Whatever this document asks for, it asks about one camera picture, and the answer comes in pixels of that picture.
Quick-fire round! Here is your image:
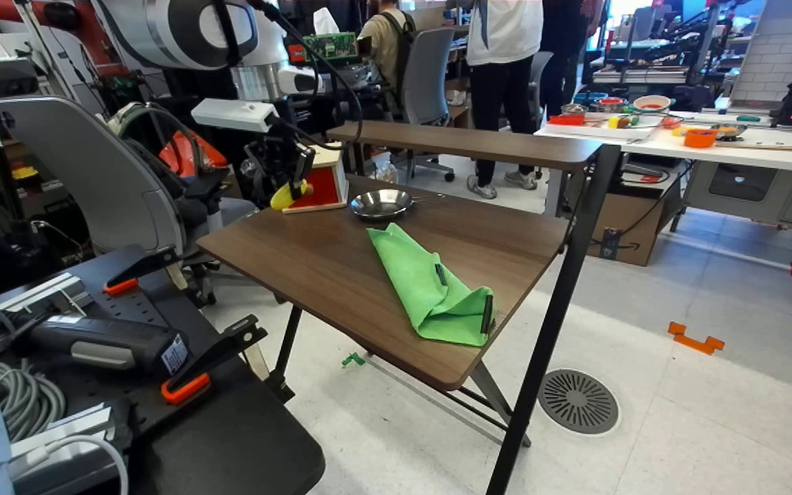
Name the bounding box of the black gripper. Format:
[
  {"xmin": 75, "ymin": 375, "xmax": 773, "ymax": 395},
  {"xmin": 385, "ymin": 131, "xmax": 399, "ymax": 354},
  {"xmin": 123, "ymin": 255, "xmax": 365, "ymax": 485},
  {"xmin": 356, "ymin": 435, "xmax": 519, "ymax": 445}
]
[{"xmin": 238, "ymin": 126, "xmax": 322, "ymax": 206}]

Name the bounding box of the red wooden box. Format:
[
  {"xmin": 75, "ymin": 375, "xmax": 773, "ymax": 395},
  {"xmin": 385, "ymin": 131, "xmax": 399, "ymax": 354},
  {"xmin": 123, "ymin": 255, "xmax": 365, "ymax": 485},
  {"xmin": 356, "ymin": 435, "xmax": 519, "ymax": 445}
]
[{"xmin": 279, "ymin": 140, "xmax": 351, "ymax": 217}]

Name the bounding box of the metal bowl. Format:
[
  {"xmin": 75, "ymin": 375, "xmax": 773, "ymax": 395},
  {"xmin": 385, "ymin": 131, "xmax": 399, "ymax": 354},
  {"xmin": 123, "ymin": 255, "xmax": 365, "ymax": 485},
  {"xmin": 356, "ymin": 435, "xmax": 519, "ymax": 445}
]
[{"xmin": 345, "ymin": 184, "xmax": 418, "ymax": 224}]

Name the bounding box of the orange and black backpack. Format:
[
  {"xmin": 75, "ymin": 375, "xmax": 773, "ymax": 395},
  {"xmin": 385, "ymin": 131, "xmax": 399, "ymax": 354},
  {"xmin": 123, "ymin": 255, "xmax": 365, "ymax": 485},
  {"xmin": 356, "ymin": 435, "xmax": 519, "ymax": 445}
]
[{"xmin": 153, "ymin": 126, "xmax": 230, "ymax": 182}]

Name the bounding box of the green box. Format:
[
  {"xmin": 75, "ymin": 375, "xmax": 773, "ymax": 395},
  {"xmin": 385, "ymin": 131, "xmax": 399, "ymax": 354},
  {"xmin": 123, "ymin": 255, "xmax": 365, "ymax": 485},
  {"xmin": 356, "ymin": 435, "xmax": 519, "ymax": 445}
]
[{"xmin": 303, "ymin": 31, "xmax": 359, "ymax": 63}]

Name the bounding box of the seated person with backpack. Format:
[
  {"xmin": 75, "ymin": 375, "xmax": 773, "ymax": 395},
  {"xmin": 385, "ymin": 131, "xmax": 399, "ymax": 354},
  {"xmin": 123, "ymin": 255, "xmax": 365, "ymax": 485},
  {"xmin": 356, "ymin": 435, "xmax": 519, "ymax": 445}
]
[{"xmin": 354, "ymin": 0, "xmax": 418, "ymax": 96}]

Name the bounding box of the grey office chair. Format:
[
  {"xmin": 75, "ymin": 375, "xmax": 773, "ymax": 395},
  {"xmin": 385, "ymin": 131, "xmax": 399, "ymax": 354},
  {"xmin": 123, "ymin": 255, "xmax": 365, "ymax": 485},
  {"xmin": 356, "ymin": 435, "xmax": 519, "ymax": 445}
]
[{"xmin": 399, "ymin": 24, "xmax": 458, "ymax": 184}]

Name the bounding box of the green cloth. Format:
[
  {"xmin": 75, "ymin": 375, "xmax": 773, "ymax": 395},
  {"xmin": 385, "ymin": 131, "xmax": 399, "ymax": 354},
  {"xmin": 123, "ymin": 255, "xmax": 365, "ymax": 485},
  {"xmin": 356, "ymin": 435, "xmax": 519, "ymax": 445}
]
[{"xmin": 362, "ymin": 221, "xmax": 497, "ymax": 349}]

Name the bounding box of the brown desk with shelf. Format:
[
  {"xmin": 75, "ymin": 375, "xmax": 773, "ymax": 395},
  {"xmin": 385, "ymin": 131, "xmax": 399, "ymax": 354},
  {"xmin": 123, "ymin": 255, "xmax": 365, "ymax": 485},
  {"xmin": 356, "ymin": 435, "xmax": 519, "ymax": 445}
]
[{"xmin": 196, "ymin": 118, "xmax": 625, "ymax": 495}]

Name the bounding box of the black handheld device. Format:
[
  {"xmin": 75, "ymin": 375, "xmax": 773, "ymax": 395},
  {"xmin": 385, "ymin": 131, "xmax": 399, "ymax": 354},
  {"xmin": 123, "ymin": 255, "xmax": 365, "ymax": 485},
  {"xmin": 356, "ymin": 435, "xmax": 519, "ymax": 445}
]
[{"xmin": 25, "ymin": 313, "xmax": 189, "ymax": 379}]

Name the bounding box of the person in white shirt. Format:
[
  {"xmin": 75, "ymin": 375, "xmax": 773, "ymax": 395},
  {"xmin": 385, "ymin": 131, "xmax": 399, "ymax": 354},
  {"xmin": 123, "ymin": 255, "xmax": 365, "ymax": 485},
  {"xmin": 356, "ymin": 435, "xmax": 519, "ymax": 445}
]
[{"xmin": 462, "ymin": 0, "xmax": 546, "ymax": 203}]

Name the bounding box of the black base platform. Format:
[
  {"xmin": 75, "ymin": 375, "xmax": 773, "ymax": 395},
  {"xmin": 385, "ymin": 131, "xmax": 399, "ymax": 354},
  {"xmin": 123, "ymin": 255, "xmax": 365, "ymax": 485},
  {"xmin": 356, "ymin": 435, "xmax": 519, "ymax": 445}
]
[{"xmin": 64, "ymin": 244, "xmax": 328, "ymax": 495}]

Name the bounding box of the red tray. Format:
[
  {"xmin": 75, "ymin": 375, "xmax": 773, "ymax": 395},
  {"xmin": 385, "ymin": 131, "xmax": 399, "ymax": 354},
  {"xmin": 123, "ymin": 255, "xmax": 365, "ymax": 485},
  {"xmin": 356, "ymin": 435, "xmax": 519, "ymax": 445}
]
[{"xmin": 543, "ymin": 109, "xmax": 592, "ymax": 129}]

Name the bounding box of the cardboard box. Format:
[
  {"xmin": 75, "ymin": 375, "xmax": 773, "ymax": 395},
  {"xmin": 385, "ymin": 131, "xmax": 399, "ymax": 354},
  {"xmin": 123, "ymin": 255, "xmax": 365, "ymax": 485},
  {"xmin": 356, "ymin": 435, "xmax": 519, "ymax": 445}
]
[{"xmin": 585, "ymin": 189, "xmax": 666, "ymax": 270}]

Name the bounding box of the round floor drain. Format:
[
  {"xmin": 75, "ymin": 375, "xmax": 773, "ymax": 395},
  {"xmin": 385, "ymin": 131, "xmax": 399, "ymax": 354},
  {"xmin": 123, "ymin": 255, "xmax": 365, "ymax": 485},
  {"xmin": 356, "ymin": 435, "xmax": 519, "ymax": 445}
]
[{"xmin": 537, "ymin": 367, "xmax": 625, "ymax": 439}]

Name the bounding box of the white bowl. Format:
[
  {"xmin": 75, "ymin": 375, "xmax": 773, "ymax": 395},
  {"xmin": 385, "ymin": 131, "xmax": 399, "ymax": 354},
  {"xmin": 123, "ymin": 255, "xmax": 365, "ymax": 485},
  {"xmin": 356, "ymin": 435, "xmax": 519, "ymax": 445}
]
[{"xmin": 631, "ymin": 93, "xmax": 677, "ymax": 115}]

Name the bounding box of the orange container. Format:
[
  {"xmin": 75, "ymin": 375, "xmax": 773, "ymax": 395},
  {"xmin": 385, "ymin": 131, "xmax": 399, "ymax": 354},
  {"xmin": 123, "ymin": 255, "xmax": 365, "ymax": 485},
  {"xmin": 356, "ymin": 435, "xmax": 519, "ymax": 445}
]
[{"xmin": 682, "ymin": 126, "xmax": 721, "ymax": 152}]

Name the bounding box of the orange floor marker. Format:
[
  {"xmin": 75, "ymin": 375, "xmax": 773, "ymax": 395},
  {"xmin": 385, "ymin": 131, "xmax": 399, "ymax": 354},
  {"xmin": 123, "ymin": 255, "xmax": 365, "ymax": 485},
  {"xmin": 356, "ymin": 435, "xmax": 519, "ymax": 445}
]
[{"xmin": 666, "ymin": 320, "xmax": 728, "ymax": 358}]

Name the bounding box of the white work table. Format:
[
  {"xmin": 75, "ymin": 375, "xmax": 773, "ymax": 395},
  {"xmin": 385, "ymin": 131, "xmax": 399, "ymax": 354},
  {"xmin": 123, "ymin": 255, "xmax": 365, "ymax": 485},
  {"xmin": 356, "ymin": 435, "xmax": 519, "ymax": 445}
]
[{"xmin": 532, "ymin": 108, "xmax": 792, "ymax": 237}]

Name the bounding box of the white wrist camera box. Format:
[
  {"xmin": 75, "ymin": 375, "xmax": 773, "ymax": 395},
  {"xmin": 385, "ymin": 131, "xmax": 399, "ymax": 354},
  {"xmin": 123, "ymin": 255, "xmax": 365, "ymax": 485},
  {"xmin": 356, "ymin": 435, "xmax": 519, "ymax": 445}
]
[{"xmin": 189, "ymin": 96, "xmax": 279, "ymax": 137}]

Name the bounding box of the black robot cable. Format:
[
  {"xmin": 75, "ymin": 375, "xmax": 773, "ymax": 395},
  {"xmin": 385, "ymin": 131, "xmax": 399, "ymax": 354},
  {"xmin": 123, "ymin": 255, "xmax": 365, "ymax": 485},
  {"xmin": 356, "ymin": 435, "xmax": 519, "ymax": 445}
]
[{"xmin": 246, "ymin": 0, "xmax": 367, "ymax": 178}]

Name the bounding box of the black clamp orange handle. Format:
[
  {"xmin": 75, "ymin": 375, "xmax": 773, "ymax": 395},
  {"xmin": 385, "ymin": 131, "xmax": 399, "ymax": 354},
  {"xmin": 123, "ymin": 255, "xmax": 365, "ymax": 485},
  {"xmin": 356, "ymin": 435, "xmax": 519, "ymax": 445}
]
[
  {"xmin": 102, "ymin": 244, "xmax": 185, "ymax": 301},
  {"xmin": 156, "ymin": 313, "xmax": 271, "ymax": 411}
]

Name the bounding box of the white cable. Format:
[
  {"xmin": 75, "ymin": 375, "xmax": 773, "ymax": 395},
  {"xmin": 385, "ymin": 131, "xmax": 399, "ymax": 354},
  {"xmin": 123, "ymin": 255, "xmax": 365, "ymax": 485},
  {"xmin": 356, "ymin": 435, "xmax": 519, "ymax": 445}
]
[{"xmin": 7, "ymin": 427, "xmax": 132, "ymax": 495}]

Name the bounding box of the grey cable bundle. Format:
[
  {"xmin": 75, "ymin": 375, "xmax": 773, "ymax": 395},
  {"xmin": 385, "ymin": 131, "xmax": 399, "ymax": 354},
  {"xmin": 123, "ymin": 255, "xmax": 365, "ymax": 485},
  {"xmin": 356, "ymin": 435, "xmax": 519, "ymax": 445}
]
[{"xmin": 0, "ymin": 354, "xmax": 69, "ymax": 445}]

